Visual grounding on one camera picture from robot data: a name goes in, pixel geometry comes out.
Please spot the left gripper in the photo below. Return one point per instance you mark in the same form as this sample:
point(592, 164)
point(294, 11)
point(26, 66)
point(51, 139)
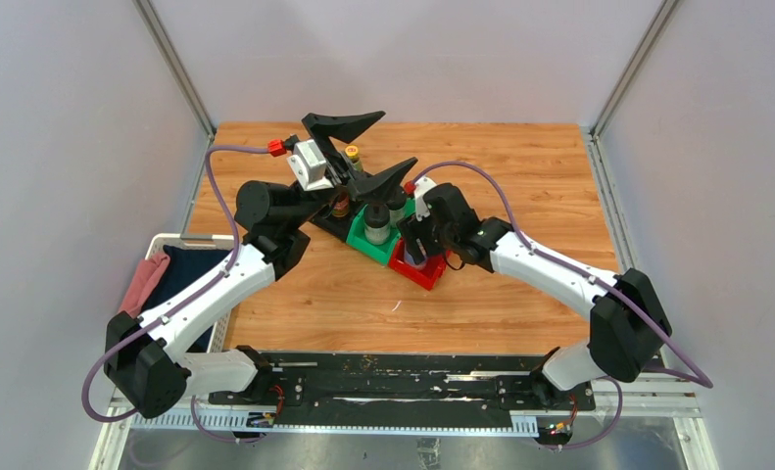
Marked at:
point(377, 186)

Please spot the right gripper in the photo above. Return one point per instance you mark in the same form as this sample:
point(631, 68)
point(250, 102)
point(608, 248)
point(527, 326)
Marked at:
point(414, 230)

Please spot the green label sauce bottle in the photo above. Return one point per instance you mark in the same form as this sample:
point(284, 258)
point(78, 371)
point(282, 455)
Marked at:
point(353, 154)

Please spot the blue spice jar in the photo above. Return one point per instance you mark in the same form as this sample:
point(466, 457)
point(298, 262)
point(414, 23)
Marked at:
point(415, 261)

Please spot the squeeze bottle black cap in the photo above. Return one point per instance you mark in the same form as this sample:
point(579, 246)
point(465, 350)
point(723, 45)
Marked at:
point(396, 206)
point(376, 224)

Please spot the red label sauce bottle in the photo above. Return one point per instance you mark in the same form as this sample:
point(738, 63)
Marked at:
point(341, 207)

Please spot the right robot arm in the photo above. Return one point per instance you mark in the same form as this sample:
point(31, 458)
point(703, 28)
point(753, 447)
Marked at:
point(627, 324)

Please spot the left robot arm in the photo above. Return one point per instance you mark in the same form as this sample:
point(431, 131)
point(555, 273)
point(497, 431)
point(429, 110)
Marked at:
point(148, 357)

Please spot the red storage bin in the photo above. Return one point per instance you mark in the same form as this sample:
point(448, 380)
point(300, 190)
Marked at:
point(425, 274)

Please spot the green storage bin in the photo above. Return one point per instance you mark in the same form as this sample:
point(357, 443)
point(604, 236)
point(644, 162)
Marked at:
point(380, 254)

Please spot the black storage bin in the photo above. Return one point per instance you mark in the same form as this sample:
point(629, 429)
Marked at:
point(338, 228)

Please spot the white laundry basket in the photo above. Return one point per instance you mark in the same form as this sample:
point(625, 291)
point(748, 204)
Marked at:
point(175, 240)

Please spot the navy cloth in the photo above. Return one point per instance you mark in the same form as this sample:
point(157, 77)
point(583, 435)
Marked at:
point(183, 269)

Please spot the pink cloth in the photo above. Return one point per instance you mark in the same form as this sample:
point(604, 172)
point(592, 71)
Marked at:
point(145, 279)

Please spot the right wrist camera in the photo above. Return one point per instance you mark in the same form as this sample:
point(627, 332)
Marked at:
point(421, 187)

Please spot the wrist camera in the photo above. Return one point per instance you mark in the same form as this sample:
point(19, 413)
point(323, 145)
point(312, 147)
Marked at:
point(309, 165)
point(421, 187)

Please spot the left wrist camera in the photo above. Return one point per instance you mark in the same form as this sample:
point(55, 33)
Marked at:
point(309, 165)

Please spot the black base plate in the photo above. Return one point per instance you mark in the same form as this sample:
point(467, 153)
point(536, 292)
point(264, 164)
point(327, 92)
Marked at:
point(402, 391)

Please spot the left corner aluminium post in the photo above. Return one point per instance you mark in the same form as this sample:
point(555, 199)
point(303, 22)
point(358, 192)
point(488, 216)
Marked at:
point(160, 35)

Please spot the corner aluminium post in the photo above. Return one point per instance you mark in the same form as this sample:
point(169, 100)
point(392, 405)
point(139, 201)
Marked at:
point(160, 35)
point(654, 30)

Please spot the aluminium frame rail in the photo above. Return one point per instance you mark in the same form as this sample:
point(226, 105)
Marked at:
point(659, 396)

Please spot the right corner aluminium post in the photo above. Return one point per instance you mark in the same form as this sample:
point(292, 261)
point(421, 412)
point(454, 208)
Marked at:
point(654, 30)

